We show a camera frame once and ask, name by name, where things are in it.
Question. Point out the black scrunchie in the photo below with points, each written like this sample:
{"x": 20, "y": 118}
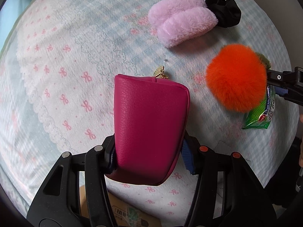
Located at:
{"x": 227, "y": 12}

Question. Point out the checked floral bed quilt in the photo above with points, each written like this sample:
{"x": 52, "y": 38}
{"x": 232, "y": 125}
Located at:
{"x": 57, "y": 76}

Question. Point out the green tissue packet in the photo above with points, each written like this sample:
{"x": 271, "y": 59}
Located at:
{"x": 261, "y": 116}

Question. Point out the orange fluffy pompom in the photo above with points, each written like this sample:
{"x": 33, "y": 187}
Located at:
{"x": 237, "y": 78}

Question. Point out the open cardboard box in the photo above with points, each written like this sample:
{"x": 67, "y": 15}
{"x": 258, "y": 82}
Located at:
{"x": 127, "y": 215}

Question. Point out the light blue hanging sheet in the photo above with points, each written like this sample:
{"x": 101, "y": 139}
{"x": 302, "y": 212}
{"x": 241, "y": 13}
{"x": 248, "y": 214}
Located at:
{"x": 9, "y": 13}

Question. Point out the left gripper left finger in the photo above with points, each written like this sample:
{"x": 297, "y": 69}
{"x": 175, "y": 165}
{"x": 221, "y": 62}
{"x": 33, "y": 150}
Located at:
{"x": 57, "y": 202}

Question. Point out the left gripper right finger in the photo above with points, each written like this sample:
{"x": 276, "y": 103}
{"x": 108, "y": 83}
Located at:
{"x": 200, "y": 160}

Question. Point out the white paper tissue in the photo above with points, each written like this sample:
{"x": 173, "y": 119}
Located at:
{"x": 233, "y": 181}

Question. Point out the pink fluffy scrunchie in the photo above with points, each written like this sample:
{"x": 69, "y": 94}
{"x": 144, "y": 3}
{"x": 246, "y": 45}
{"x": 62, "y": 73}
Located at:
{"x": 176, "y": 21}

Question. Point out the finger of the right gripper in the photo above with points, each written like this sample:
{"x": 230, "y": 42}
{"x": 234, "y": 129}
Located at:
{"x": 286, "y": 79}
{"x": 289, "y": 95}

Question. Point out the magenta leather pouch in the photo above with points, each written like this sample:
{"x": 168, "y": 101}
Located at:
{"x": 150, "y": 117}

